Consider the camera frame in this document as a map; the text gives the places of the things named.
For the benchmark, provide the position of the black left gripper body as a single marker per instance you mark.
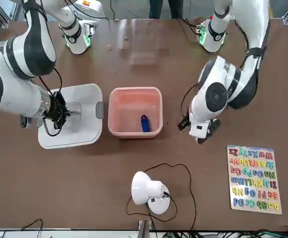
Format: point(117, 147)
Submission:
point(213, 126)

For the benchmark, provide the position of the person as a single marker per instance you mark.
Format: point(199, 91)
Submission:
point(156, 8)

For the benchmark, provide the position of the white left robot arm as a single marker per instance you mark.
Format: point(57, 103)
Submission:
point(216, 96)

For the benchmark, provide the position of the pink plastic bin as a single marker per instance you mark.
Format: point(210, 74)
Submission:
point(124, 109)

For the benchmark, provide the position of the colourful alphabet puzzle board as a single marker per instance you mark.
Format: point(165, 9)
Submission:
point(254, 181)

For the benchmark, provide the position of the blue toy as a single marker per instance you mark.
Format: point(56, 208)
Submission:
point(145, 125)

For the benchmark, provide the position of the white desk lamp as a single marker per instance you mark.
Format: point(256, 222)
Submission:
point(146, 188)

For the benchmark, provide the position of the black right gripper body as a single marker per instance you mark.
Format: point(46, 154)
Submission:
point(58, 111)

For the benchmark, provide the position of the white lid with grey clips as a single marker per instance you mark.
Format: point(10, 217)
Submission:
point(84, 134)

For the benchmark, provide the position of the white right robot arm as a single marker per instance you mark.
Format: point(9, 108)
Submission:
point(15, 99)

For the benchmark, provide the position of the white controller box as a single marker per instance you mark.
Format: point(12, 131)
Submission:
point(89, 7)

